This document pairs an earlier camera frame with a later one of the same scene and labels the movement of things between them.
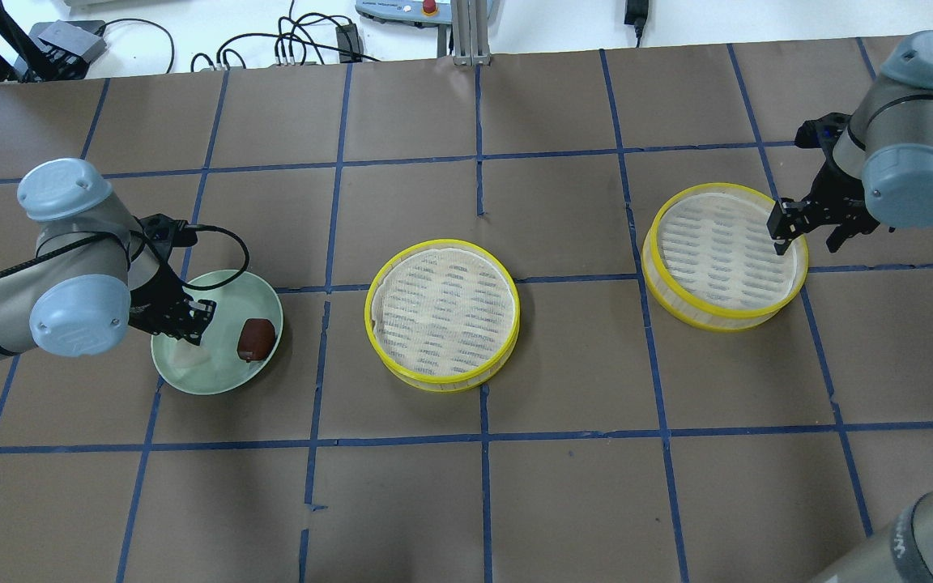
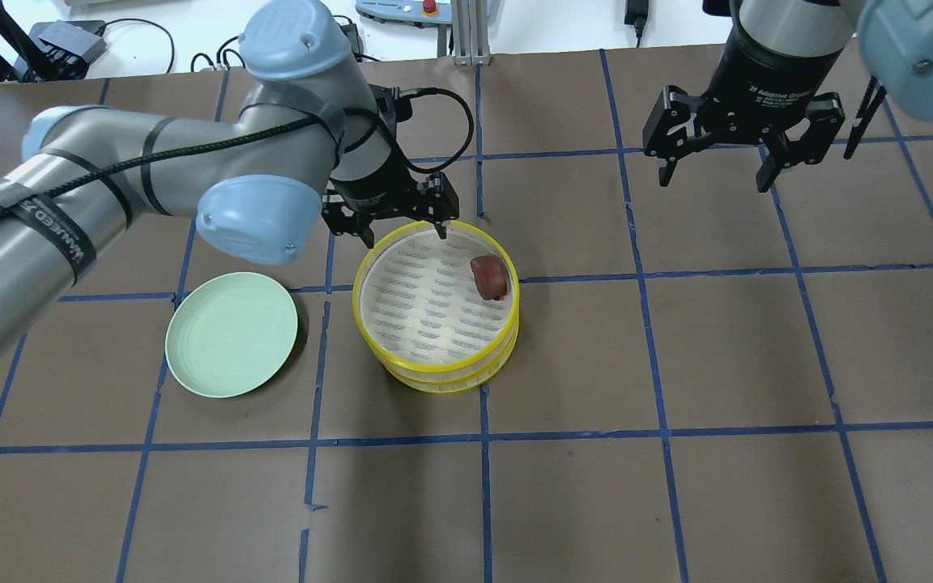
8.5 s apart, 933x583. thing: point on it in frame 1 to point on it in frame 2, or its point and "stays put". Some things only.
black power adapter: (636, 14) stays put
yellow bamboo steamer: (709, 261) to (416, 309)
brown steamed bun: (257, 338) to (490, 277)
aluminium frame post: (470, 23) stays put
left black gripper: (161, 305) to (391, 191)
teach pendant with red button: (420, 13) stays put
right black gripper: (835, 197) to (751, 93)
